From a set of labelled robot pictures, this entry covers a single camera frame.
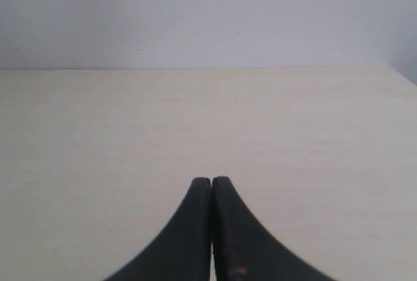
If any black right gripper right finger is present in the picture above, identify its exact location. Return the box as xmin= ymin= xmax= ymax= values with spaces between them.
xmin=212 ymin=177 xmax=331 ymax=281

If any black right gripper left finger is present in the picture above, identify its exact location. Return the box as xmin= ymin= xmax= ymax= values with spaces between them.
xmin=107 ymin=177 xmax=211 ymax=281

